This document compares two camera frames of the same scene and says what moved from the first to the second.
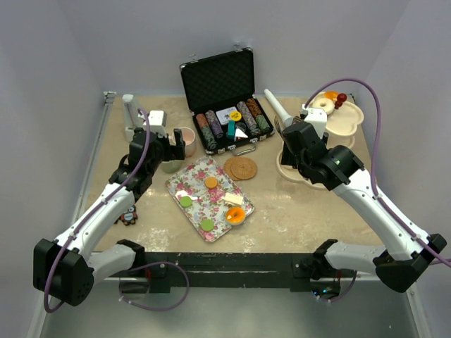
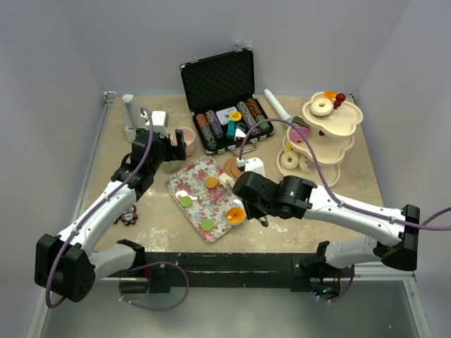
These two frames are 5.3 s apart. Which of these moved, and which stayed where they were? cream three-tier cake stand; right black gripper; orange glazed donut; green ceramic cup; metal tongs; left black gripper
Moved: metal tongs; right black gripper
Stayed: cream three-tier cake stand; left black gripper; orange glazed donut; green ceramic cup
